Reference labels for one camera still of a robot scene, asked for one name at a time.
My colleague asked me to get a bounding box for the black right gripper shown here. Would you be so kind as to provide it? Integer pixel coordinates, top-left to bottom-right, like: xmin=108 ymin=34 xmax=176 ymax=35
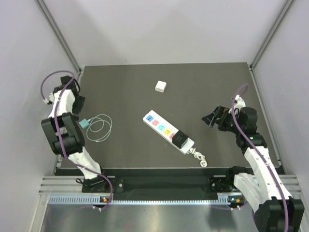
xmin=202 ymin=105 xmax=243 ymax=134

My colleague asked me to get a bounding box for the teal plug adapter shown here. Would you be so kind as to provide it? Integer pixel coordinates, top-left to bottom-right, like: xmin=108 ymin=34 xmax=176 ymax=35
xmin=79 ymin=118 xmax=90 ymax=129

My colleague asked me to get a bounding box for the thin teal white cable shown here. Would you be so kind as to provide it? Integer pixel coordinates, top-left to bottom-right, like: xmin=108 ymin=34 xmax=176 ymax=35
xmin=86 ymin=114 xmax=113 ymax=143

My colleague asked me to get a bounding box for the black power plug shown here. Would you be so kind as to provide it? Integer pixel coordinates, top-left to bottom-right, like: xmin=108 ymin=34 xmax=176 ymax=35
xmin=172 ymin=130 xmax=188 ymax=149

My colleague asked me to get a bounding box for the white multicolour power strip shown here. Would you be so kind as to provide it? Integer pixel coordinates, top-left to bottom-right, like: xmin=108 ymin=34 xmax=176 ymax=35
xmin=142 ymin=110 xmax=195 ymax=155

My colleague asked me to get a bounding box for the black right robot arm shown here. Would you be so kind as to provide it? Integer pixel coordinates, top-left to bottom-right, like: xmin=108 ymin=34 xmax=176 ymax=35
xmin=202 ymin=106 xmax=305 ymax=232

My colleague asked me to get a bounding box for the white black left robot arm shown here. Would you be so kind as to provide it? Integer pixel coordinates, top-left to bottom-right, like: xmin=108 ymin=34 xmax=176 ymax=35
xmin=41 ymin=75 xmax=112 ymax=193

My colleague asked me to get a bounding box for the white cube charger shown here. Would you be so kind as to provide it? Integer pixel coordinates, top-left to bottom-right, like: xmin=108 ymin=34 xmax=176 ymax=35
xmin=155 ymin=81 xmax=167 ymax=93

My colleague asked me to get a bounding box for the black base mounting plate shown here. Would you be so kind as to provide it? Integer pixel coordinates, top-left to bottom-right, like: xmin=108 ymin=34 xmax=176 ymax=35
xmin=82 ymin=174 xmax=242 ymax=195

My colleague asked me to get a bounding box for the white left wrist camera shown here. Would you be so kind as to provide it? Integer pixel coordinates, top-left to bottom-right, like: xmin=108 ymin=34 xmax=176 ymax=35
xmin=43 ymin=92 xmax=55 ymax=105

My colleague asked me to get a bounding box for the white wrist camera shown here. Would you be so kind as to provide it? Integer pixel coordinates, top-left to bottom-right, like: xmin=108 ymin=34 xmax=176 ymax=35
xmin=43 ymin=92 xmax=55 ymax=105
xmin=229 ymin=94 xmax=246 ymax=114

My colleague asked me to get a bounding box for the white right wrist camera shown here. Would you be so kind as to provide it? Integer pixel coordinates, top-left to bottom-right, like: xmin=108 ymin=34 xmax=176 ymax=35
xmin=229 ymin=94 xmax=246 ymax=114

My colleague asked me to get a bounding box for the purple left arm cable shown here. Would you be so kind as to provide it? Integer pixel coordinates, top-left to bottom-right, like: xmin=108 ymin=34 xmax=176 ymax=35
xmin=40 ymin=70 xmax=114 ymax=208

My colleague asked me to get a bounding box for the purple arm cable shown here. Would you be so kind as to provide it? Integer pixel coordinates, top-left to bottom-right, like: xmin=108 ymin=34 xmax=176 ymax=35
xmin=231 ymin=83 xmax=289 ymax=232
xmin=40 ymin=70 xmax=114 ymax=208

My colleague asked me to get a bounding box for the white coiled power cord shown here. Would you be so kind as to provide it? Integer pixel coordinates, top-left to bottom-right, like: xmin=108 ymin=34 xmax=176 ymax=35
xmin=187 ymin=148 xmax=209 ymax=168

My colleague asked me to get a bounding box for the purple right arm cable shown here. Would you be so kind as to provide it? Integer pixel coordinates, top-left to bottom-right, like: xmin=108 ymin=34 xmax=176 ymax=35
xmin=231 ymin=83 xmax=289 ymax=232

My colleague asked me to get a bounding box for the grey slotted cable duct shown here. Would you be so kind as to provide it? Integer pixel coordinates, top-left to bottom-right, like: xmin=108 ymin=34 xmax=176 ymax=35
xmin=48 ymin=193 xmax=244 ymax=205

